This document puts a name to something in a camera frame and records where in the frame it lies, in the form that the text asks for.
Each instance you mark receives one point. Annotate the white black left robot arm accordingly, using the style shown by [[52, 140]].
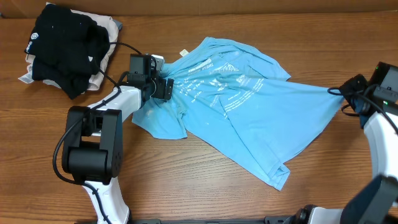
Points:
[[92, 145]]

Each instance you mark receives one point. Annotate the light blue printed t-shirt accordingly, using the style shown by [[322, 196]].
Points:
[[241, 102]]

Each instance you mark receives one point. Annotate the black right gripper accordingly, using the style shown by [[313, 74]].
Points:
[[356, 81]]

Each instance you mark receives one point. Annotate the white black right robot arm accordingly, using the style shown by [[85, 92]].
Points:
[[346, 176]]

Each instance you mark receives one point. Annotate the black folded garment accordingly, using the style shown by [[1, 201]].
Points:
[[65, 49]]

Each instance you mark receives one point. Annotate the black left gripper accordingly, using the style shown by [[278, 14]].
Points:
[[168, 89]]

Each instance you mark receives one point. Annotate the grey folded garment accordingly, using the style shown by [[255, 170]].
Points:
[[118, 24]]

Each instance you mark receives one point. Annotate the beige folded garment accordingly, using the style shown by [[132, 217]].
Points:
[[109, 34]]

